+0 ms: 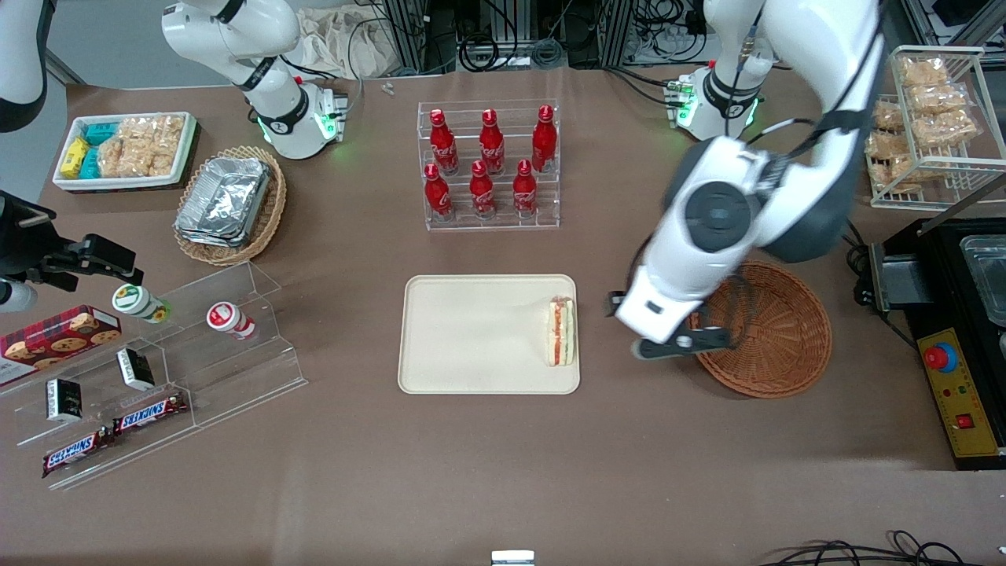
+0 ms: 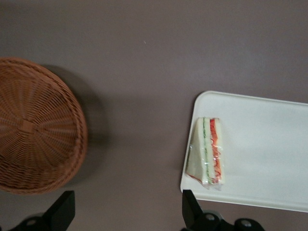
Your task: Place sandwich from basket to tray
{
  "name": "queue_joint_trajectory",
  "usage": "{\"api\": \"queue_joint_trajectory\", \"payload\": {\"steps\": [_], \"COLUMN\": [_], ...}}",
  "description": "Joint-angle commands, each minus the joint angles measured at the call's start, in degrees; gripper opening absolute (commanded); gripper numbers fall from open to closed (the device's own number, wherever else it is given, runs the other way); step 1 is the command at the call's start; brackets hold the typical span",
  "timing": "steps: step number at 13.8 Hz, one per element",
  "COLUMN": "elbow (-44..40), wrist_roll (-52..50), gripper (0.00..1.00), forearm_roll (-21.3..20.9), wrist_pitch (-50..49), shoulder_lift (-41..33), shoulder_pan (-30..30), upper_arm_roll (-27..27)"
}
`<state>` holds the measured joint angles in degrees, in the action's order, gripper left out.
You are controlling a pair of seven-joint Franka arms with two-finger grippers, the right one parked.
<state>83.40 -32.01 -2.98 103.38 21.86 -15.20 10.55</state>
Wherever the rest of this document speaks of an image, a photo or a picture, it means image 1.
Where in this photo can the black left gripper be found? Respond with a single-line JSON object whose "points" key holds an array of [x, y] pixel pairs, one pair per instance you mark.
{"points": [[610, 303]]}

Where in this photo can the Snickers chocolate bar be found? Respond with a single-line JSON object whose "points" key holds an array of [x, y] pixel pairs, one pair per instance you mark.
{"points": [[75, 453], [149, 413]]}

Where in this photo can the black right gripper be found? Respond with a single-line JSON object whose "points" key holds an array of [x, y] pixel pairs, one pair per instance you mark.
{"points": [[23, 238]]}

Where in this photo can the beige plastic tray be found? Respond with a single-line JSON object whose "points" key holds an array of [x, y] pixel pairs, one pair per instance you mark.
{"points": [[479, 334]]}

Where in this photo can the red plaid cookie box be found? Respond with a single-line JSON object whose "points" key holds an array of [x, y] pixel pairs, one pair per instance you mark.
{"points": [[55, 338]]}

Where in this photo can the triangular sandwich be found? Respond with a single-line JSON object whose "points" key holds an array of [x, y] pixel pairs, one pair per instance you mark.
{"points": [[561, 330]]}

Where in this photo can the red cola bottle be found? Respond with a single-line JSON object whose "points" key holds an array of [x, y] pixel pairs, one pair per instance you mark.
{"points": [[438, 195], [544, 141], [524, 192], [482, 192], [492, 144], [443, 145]]}

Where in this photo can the red lid yogurt cup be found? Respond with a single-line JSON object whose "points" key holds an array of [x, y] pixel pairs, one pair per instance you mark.
{"points": [[228, 318]]}

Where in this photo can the beige cloth bag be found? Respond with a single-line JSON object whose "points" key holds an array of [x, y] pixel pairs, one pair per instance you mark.
{"points": [[338, 43]]}

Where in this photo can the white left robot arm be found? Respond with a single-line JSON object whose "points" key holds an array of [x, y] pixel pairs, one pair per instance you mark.
{"points": [[723, 212]]}

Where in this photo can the brown wicker basket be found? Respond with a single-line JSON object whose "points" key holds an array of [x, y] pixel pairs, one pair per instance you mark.
{"points": [[778, 338]]}

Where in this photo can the bagged cracker pack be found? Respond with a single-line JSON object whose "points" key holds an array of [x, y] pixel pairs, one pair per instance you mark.
{"points": [[939, 98], [888, 116], [888, 145], [923, 71], [947, 130]]}

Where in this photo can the aluminium frame post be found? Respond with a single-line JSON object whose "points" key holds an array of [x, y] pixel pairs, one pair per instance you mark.
{"points": [[617, 27], [409, 31]]}

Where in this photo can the light wicker basket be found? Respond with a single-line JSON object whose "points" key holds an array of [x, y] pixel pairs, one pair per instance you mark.
{"points": [[271, 212]]}

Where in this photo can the rice cracker pack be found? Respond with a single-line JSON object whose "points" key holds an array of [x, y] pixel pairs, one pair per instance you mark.
{"points": [[159, 157], [118, 159], [153, 128]]}

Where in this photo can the stacked foil containers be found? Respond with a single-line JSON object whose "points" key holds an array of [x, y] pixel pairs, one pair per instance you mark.
{"points": [[224, 200]]}

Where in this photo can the clear acrylic bottle rack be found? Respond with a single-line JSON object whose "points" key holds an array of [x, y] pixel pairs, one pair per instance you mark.
{"points": [[491, 223]]}

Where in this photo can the white edge clip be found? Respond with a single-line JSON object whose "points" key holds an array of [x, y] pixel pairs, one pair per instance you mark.
{"points": [[512, 558]]}

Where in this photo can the red emergency stop button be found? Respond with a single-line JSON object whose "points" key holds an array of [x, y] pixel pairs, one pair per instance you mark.
{"points": [[940, 358]]}

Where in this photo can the clear plastic container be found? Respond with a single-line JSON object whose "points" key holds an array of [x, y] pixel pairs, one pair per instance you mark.
{"points": [[986, 279]]}

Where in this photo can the yellow control panel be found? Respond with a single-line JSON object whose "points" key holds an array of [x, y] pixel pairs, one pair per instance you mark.
{"points": [[963, 401]]}

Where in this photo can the white rectangular snack tray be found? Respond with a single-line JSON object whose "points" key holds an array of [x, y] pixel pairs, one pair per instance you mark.
{"points": [[185, 149]]}

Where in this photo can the clear acrylic stepped shelf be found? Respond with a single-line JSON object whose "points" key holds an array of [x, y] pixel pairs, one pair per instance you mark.
{"points": [[228, 377]]}

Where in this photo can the green lid yogurt cup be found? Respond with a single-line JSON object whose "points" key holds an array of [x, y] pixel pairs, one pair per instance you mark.
{"points": [[137, 302]]}

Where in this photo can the small black box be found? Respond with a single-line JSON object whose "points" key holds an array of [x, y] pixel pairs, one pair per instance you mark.
{"points": [[64, 399], [135, 369]]}

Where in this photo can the black sealing machine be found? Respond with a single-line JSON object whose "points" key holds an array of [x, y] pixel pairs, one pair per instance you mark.
{"points": [[935, 299]]}

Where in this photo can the teal snack packet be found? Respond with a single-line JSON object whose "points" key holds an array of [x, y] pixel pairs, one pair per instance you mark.
{"points": [[100, 134], [90, 163]]}

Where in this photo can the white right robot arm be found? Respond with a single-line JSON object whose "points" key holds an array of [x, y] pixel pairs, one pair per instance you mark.
{"points": [[283, 118]]}

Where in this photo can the yellow snack packet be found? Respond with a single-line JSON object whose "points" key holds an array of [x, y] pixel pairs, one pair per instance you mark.
{"points": [[74, 157]]}

